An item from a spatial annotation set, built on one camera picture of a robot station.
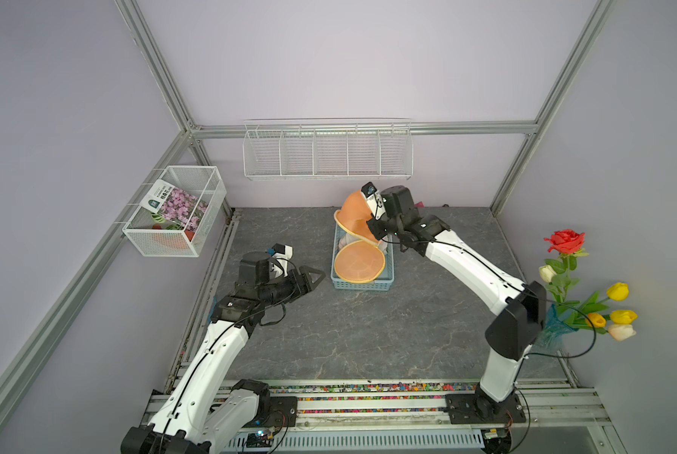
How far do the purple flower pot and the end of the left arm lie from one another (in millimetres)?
228

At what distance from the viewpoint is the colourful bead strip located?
2.52 ft

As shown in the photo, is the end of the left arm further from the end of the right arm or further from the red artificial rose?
the red artificial rose

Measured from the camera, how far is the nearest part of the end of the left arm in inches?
22.6

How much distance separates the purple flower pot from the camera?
2.38 ft

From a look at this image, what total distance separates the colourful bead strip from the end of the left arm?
1.08 feet
